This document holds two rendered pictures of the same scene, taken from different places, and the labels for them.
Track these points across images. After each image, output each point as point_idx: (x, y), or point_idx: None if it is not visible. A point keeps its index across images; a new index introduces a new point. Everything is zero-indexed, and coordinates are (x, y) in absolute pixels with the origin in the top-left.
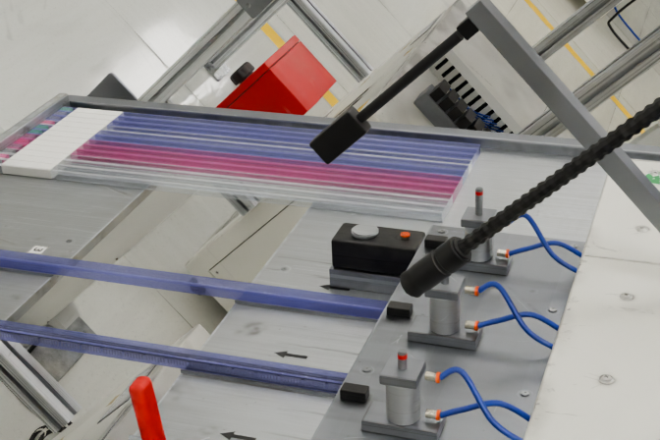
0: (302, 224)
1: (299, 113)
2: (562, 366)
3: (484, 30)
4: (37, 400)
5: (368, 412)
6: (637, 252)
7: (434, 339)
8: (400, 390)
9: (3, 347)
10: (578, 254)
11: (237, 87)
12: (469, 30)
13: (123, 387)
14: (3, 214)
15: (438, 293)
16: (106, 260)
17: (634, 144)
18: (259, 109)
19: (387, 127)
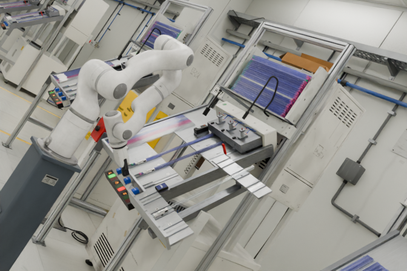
0: (178, 134)
1: None
2: (249, 124)
3: (223, 90)
4: (99, 212)
5: (238, 137)
6: (237, 112)
7: (231, 130)
8: (243, 132)
9: (87, 204)
10: (231, 115)
11: (103, 130)
12: (221, 91)
13: None
14: (133, 156)
15: (231, 123)
16: None
17: (201, 104)
18: None
19: (165, 118)
